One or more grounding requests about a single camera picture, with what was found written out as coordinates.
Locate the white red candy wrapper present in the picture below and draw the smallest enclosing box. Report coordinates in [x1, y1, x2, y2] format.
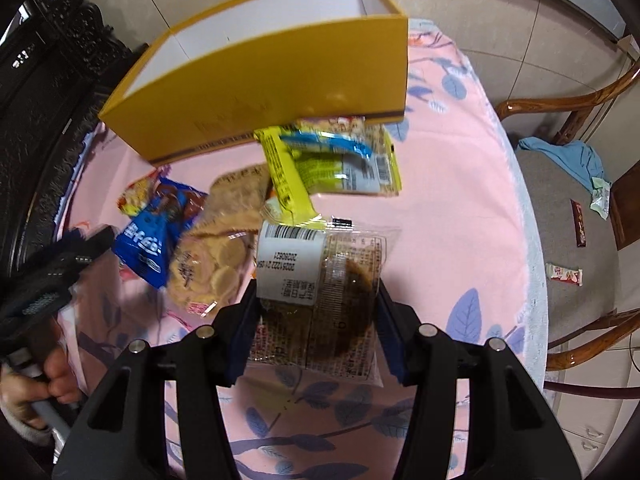
[544, 263, 582, 287]

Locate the red wrapper on chair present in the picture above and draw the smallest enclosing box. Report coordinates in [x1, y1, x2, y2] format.
[570, 200, 587, 248]

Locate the brown cake packet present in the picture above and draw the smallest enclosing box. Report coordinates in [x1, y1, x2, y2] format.
[250, 219, 400, 386]

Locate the small green white packet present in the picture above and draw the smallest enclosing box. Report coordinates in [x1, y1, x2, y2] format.
[590, 177, 612, 220]

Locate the long yellow snack bar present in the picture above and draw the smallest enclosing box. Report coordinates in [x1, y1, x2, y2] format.
[254, 126, 326, 229]

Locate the red yellow snack packet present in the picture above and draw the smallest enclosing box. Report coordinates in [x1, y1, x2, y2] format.
[117, 169, 163, 218]

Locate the blue green nut packet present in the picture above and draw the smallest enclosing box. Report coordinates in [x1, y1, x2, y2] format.
[280, 117, 402, 196]

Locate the blue cloth on chair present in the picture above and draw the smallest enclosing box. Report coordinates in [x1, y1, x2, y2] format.
[518, 136, 608, 192]

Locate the yellow cardboard box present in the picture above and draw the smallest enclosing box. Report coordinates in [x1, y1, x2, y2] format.
[100, 0, 408, 166]

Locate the pink floral tablecloth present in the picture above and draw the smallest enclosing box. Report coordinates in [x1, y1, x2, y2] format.
[59, 19, 548, 479]

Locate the person left hand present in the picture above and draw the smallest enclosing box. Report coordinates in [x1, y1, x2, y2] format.
[1, 346, 81, 430]

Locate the wooden chair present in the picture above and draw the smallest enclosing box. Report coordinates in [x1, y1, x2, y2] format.
[496, 63, 639, 373]

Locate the blue snack packet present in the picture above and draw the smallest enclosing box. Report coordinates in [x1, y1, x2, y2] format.
[112, 177, 207, 289]

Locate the dark carved wooden furniture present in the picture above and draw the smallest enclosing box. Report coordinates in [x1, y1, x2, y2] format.
[1, 0, 147, 278]

